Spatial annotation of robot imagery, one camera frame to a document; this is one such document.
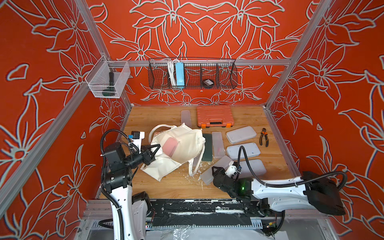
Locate pink pencil case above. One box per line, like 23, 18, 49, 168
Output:
162, 138, 179, 157

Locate dark green pencil case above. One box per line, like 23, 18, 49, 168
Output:
202, 134, 213, 162

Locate translucent plastic pencil box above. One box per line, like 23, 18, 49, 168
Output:
212, 132, 226, 159

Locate grey pencil case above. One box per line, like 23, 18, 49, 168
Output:
226, 142, 262, 160
239, 159, 267, 179
226, 126, 257, 145

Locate white canvas tote bag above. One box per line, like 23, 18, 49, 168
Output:
141, 124, 206, 181

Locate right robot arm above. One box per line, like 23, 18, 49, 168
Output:
211, 146, 348, 216

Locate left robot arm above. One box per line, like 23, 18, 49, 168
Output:
98, 129, 161, 240

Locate orange plastic tool case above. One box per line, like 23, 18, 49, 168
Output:
197, 105, 235, 129

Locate orange black pliers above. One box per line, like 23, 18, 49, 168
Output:
259, 128, 269, 147

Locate dark green flashlight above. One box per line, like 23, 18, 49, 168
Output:
102, 72, 116, 97

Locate light blue box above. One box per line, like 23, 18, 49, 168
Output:
175, 62, 185, 89

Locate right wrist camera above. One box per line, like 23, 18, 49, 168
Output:
225, 165, 241, 178

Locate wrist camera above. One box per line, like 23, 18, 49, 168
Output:
128, 131, 145, 152
225, 165, 241, 178

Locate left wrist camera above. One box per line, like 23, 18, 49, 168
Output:
128, 131, 145, 152

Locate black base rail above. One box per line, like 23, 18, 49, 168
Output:
124, 198, 286, 228

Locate clear acrylic wall box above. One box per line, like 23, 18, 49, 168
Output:
85, 56, 131, 99

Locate white coiled cable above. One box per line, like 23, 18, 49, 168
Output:
167, 59, 177, 88

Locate black wire wall basket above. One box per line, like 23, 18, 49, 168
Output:
148, 58, 239, 90

